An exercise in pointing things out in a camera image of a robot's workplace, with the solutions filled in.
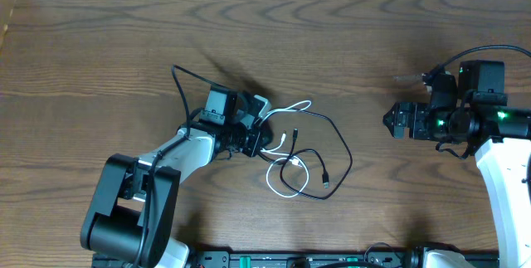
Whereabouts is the white USB cable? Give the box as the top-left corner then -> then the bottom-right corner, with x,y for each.
259,99 -> 313,199

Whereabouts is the black USB cable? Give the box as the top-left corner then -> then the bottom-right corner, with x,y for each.
259,110 -> 354,201

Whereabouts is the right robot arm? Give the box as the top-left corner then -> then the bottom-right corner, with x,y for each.
382,60 -> 530,267

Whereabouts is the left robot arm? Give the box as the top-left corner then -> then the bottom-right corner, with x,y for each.
80,86 -> 271,267

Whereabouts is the clear tape patch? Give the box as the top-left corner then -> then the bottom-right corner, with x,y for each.
393,75 -> 422,82

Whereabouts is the right camera black cable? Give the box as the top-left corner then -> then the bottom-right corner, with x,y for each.
431,44 -> 531,78

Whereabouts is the camera black cable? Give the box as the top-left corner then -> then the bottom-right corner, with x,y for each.
431,44 -> 531,78
132,64 -> 225,268

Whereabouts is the left camera black cable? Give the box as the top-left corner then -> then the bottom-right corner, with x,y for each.
132,64 -> 225,268

